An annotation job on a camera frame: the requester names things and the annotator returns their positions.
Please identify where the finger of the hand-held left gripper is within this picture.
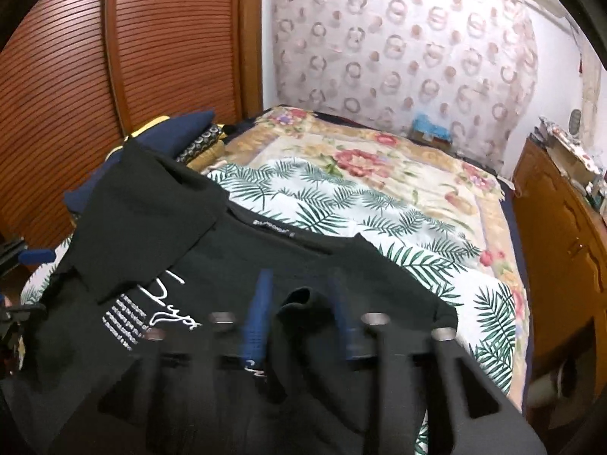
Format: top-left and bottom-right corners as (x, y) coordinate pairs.
(0, 239), (58, 271)
(0, 300), (48, 342)

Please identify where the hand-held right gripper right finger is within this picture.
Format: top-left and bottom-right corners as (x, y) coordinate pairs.
(329, 272), (551, 455)

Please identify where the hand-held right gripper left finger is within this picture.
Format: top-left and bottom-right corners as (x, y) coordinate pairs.
(52, 270), (285, 455)

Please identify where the black t-shirt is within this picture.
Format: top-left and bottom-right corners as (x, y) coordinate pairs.
(0, 144), (458, 455)

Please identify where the palm leaf print sheet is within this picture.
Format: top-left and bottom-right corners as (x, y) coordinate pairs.
(19, 158), (520, 455)

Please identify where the floral blanket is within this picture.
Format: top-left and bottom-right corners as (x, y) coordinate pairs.
(204, 107), (529, 399)

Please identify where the navy bed sheet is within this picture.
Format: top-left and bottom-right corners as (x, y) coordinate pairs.
(493, 175), (539, 413)

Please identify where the dark patterned folded cloth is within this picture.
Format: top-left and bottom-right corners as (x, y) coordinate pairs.
(175, 126), (225, 164)

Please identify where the navy folded cloth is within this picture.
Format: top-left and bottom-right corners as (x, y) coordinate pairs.
(64, 111), (216, 214)

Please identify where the white waste bin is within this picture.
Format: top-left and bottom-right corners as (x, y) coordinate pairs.
(526, 365), (570, 408)

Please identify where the blue packet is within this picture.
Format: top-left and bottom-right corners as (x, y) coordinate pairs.
(410, 114), (453, 143)

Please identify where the wooden cabinet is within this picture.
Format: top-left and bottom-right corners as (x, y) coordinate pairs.
(512, 135), (607, 342)

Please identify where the dark chair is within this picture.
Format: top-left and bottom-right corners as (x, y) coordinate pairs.
(528, 313), (605, 420)

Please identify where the wooden louvred wardrobe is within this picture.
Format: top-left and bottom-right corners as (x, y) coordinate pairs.
(0, 0), (264, 266)

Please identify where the circle patterned curtain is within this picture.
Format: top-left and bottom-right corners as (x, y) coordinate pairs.
(263, 0), (541, 176)

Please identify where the cardboard box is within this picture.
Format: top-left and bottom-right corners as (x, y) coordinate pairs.
(545, 128), (601, 177)

